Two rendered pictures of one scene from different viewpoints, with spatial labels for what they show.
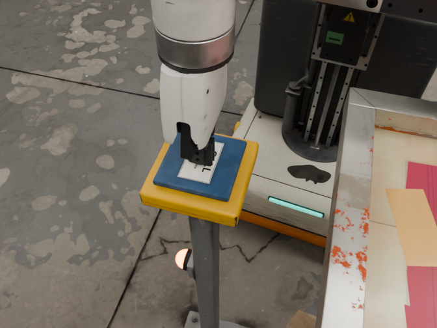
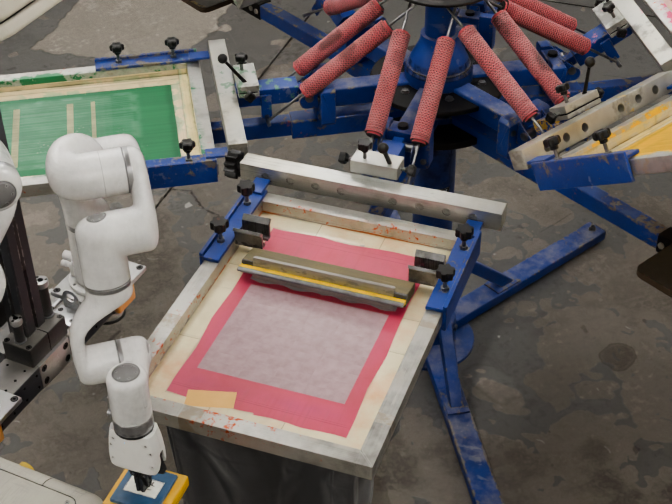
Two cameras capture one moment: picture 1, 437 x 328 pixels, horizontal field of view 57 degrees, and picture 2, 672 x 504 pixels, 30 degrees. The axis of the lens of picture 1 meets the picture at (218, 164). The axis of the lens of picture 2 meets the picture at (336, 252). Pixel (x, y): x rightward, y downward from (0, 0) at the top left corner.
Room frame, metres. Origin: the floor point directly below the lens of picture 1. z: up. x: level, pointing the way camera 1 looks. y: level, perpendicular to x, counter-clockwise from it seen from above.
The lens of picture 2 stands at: (-0.18, 1.63, 2.83)
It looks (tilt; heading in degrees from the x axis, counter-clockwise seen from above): 38 degrees down; 275
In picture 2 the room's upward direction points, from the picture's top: 1 degrees counter-clockwise
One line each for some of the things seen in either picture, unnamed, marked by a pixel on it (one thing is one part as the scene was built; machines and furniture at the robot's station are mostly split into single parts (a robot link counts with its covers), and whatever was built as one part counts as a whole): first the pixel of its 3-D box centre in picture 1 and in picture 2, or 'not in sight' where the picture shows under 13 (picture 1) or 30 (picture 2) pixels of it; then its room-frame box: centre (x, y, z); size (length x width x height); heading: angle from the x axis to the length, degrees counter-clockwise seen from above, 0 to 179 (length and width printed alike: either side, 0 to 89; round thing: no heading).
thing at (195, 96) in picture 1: (198, 83); (136, 441); (0.34, 0.02, 1.09); 0.10 x 0.07 x 0.11; 164
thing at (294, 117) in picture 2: not in sight; (224, 132); (0.38, -1.35, 0.90); 1.24 x 0.06 x 0.06; 14
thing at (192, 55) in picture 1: (197, 28); (129, 417); (0.34, 0.02, 1.15); 0.09 x 0.07 x 0.03; 164
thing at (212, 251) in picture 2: not in sight; (234, 230); (0.27, -0.80, 0.98); 0.30 x 0.05 x 0.07; 74
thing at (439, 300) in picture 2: not in sight; (453, 277); (-0.27, -0.64, 0.98); 0.30 x 0.05 x 0.07; 74
